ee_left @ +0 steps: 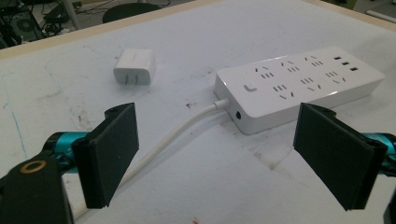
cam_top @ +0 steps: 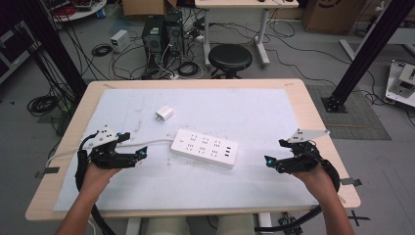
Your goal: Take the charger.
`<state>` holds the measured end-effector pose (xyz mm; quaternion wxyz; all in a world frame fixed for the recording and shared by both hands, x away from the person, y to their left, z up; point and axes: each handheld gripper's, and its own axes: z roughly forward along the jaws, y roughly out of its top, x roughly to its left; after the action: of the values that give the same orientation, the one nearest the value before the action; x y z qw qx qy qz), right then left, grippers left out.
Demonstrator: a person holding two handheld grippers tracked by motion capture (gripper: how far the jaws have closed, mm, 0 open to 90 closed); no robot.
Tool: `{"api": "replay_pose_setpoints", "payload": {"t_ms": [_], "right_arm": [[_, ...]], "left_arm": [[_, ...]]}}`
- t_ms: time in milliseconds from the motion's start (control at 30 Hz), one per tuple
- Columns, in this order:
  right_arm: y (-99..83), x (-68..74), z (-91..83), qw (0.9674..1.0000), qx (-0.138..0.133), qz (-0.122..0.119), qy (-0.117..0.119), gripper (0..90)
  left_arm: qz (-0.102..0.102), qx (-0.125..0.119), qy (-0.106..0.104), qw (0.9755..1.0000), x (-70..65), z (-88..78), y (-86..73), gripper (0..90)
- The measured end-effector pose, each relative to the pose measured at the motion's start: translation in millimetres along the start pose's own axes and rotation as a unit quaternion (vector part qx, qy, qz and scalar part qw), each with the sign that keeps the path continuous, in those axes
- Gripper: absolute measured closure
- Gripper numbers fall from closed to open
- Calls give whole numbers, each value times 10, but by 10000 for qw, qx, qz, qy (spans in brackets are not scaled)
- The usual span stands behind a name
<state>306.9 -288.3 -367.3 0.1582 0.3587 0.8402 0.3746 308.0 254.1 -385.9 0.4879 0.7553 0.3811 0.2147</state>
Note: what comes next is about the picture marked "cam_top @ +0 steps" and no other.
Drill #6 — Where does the black round stool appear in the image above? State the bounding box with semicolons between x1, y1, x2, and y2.
207;43;254;80

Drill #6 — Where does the grey tape strip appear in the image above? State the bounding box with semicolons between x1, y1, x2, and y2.
339;177;363;187
34;166;61;179

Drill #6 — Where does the white table mat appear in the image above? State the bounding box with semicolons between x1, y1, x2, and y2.
53;87;320;213

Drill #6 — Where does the person's right hand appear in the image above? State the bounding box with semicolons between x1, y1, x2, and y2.
291;164;335;198

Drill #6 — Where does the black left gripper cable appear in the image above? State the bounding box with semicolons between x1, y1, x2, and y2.
73;131;117;235

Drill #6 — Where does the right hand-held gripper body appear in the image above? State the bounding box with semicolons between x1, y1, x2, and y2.
275;128;331;174

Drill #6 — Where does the black computer tower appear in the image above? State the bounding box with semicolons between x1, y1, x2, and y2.
162;10;186;57
141;14;166;65

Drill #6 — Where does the white-legged wooden desk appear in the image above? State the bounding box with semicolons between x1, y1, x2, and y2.
194;0;300;69

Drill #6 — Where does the grey floor mat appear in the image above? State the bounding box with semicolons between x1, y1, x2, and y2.
305;84;392;142

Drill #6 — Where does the black tape cross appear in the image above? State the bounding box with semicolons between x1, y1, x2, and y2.
346;210;372;227

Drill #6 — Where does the person's left hand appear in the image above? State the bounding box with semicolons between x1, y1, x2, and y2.
79;162;122;195

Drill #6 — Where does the large cardboard box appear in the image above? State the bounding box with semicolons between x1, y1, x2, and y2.
300;0;368;36

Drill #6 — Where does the white device on floor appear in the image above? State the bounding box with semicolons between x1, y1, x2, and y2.
384;59;415;108

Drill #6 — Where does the white power supply box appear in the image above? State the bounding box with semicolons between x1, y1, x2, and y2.
110;28;132;54

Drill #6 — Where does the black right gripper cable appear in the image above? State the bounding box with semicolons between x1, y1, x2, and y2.
254;158;342;233

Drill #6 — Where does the white charger adapter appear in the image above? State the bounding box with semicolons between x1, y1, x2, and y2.
155;104;174;122

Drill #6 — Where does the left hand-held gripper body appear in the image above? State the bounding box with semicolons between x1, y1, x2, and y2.
81;124;138;170

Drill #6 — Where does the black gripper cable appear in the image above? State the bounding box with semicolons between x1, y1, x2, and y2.
73;131;117;235
254;158;342;233

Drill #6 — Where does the round white table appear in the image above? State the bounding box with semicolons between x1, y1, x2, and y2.
41;0;108;24

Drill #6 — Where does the wooden table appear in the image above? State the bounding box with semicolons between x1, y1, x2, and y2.
24;77;362;223

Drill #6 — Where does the white power strip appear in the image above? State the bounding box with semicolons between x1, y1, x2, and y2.
169;128;240;169

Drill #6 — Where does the coiled black cable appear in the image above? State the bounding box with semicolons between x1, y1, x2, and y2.
176;61;201;78
90;43;114;58
26;94;61;118

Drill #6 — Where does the black metal stand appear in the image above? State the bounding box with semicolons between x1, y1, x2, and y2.
320;0;415;114
18;0;88;97

